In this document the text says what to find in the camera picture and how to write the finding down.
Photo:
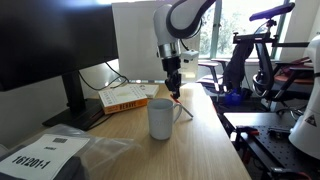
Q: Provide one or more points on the black computer monitor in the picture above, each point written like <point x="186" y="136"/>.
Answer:
<point x="43" y="39"/>

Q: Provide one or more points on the black office chair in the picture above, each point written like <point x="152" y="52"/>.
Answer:
<point x="271" y="84"/>

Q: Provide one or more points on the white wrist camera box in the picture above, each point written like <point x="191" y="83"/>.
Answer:
<point x="189" y="60"/>

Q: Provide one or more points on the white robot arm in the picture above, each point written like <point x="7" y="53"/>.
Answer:
<point x="305" y="133"/>

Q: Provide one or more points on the white ceramic mug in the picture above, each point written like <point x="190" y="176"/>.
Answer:
<point x="162" y="114"/>

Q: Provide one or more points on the white lower book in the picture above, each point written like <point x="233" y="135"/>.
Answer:
<point x="149" y="90"/>

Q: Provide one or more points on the white whiteboard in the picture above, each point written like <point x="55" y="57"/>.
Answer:
<point x="137" y="42"/>

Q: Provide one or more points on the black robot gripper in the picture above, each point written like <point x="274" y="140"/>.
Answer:
<point x="171" y="66"/>

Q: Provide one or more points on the black perforated robot base table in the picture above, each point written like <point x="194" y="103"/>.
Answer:
<point x="270" y="151"/>

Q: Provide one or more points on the black orange clamp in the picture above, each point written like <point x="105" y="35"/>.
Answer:
<point x="247" y="129"/>

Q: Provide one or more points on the orange spine white book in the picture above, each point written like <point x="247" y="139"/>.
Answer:
<point x="122" y="98"/>

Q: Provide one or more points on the clear plastic bag with label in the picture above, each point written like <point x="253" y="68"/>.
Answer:
<point x="63" y="153"/>

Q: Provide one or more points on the blue object on floor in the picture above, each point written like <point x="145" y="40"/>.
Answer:
<point x="233" y="98"/>

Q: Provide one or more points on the orange capped white marker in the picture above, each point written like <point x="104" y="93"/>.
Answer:
<point x="183" y="107"/>

